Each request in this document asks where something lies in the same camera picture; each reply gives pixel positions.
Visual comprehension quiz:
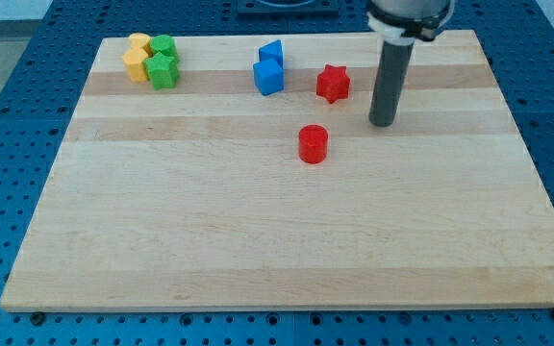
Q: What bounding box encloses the red star block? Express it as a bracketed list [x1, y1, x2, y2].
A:
[316, 64, 351, 104]

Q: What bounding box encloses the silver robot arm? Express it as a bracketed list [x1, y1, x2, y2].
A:
[366, 0, 456, 46]

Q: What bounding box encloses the green star block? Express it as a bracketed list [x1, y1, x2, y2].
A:
[143, 52, 179, 90]

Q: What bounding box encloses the red cylinder block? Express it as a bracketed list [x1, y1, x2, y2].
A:
[298, 124, 329, 164]

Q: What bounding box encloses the wooden board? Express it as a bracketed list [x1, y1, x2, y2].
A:
[0, 30, 554, 312]

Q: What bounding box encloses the blue cube block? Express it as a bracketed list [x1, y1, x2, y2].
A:
[253, 59, 285, 96]

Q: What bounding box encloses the blue triangle block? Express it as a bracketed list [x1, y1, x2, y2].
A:
[259, 39, 284, 66]

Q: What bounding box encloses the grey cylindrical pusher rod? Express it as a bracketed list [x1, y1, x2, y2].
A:
[368, 42, 414, 127]

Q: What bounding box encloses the green cylinder block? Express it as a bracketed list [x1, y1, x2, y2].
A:
[149, 35, 179, 62]

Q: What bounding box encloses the yellow hexagon block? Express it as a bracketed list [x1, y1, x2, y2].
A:
[121, 48, 149, 83]

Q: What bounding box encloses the yellow round block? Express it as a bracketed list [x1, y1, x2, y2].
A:
[128, 33, 153, 57]

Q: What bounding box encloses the black bolt front left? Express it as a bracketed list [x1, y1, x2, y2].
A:
[30, 312, 46, 326]

